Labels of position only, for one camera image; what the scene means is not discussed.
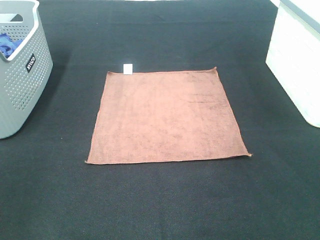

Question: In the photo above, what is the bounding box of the brown microfibre towel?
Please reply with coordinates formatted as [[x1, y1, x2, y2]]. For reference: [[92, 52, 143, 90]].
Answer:
[[86, 68, 249, 165]]

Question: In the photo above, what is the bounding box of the black table cloth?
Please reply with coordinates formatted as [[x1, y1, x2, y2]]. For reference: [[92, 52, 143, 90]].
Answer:
[[0, 0, 320, 240]]

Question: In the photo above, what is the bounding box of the grey perforated laundry basket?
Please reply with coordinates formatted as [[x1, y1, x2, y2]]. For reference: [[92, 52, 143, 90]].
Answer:
[[0, 0, 53, 139]]

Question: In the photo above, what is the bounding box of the white plastic bin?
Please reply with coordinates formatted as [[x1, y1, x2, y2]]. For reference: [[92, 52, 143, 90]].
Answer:
[[265, 0, 320, 128]]

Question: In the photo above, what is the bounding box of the blue cloth in basket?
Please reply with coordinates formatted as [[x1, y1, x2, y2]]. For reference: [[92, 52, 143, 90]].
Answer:
[[0, 33, 23, 59]]

